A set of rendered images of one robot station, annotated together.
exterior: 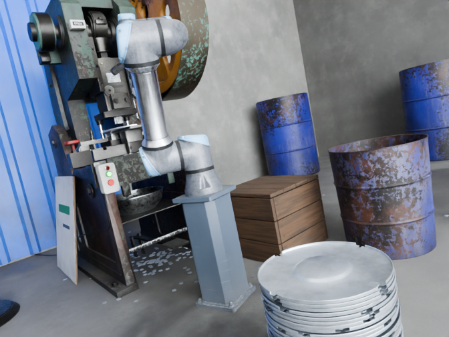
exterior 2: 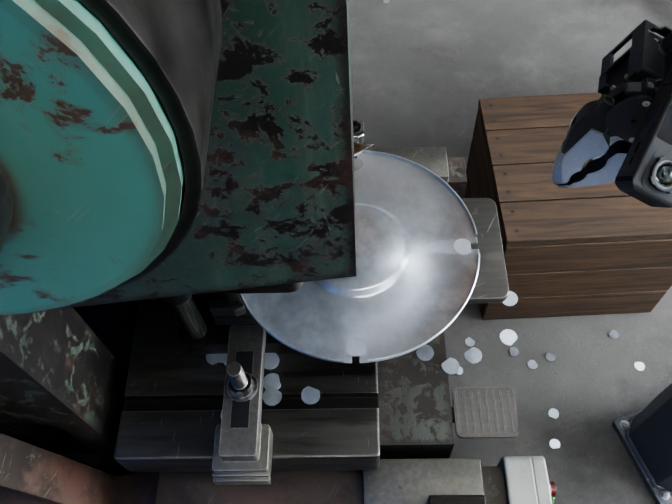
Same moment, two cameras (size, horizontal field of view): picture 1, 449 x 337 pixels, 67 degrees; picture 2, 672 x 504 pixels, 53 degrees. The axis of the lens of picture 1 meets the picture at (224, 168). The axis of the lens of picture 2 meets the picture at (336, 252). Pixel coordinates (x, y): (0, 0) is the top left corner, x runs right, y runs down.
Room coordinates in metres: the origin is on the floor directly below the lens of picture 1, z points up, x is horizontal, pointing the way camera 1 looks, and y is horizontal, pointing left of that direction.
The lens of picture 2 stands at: (1.61, 0.79, 1.45)
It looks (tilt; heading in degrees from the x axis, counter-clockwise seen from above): 58 degrees down; 311
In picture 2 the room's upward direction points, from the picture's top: 5 degrees counter-clockwise
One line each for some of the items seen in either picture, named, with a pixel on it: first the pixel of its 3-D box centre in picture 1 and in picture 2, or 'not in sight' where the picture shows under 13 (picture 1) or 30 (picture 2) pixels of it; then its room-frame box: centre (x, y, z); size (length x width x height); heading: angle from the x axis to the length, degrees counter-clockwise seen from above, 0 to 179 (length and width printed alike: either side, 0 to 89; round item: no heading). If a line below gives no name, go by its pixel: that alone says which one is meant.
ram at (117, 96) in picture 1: (111, 84); not in sight; (1.94, 0.52, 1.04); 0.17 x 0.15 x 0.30; 37
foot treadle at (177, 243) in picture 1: (155, 241); (365, 417); (1.86, 0.46, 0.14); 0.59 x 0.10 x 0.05; 37
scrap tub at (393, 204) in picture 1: (382, 193); not in sight; (1.53, -0.70, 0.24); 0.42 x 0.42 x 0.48
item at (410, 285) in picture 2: (127, 127); (354, 247); (1.87, 0.47, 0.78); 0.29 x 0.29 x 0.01
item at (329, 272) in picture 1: (321, 267); not in sight; (0.72, -0.17, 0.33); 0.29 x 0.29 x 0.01
